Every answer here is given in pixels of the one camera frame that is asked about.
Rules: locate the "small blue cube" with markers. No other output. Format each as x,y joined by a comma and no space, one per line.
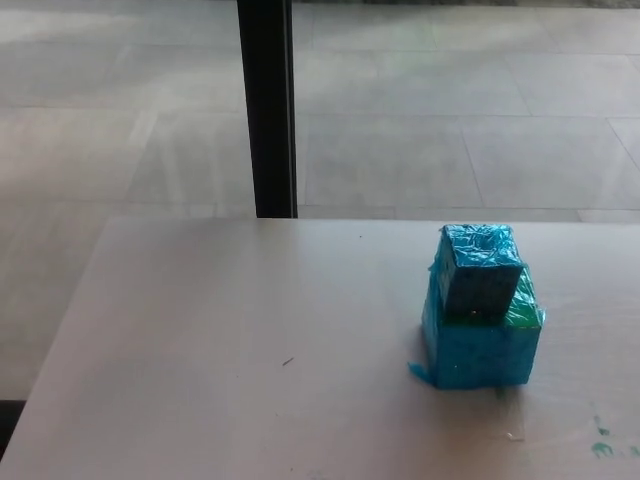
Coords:
480,265

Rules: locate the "big blue green-topped cube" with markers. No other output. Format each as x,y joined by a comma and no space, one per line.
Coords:
475,355

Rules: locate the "black window frame post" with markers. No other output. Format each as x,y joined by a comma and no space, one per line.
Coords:
267,105

